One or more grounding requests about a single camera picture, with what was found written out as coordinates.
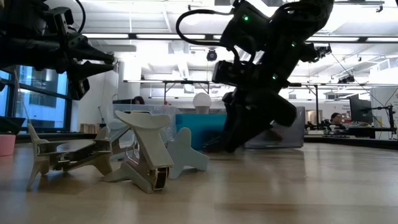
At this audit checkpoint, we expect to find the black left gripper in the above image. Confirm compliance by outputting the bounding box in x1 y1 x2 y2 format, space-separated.
0 34 115 101

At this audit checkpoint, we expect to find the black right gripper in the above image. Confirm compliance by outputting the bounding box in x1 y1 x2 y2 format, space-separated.
203 86 298 153

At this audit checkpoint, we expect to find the red stapler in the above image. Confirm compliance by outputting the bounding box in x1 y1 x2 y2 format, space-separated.
269 128 284 141

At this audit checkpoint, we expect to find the pink tape roll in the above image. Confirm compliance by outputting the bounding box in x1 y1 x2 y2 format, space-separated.
0 133 17 157

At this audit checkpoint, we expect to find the grey staple remover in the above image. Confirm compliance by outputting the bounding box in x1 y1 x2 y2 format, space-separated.
104 110 175 194
26 123 113 191

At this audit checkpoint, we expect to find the teal plastic bin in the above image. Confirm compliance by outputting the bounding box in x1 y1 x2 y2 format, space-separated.
175 113 228 152

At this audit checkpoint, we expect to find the clear plastic bottle white cap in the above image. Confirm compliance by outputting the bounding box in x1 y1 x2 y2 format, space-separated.
192 92 213 114

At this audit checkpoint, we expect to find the black framed glass window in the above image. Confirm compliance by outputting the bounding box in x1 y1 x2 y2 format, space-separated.
0 63 74 133

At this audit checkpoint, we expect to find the grey translucent plastic bin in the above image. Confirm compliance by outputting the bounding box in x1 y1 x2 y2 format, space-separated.
244 105 305 149

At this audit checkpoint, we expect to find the wooden block stack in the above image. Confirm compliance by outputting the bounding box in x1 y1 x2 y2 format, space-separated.
79 123 100 134

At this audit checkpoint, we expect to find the black computer monitor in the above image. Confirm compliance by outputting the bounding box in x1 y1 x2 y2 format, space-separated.
349 93 374 125

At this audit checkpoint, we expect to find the black desk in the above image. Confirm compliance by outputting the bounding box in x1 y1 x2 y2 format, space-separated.
304 126 398 141

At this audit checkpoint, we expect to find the black left wrist camera cable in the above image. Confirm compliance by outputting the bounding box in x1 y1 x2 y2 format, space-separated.
73 0 87 34

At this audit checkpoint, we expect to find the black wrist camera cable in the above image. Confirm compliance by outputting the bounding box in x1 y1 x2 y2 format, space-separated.
73 0 87 34
175 8 242 63

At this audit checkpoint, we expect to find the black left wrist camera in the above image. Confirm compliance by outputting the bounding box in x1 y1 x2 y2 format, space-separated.
43 6 75 35

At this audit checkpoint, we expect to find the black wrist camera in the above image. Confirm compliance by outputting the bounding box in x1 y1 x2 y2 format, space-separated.
43 6 75 35
211 60 242 87

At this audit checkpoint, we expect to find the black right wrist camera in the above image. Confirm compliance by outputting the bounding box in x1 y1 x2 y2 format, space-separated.
211 60 242 87

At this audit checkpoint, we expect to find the black metal rack frame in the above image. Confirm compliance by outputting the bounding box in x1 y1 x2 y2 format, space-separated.
124 79 321 107

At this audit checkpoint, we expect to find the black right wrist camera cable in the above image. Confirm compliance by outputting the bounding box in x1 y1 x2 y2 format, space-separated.
175 8 242 63

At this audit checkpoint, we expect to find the black ceiling camera rig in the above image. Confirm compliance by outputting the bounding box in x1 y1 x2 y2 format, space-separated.
337 74 356 85
313 43 333 63

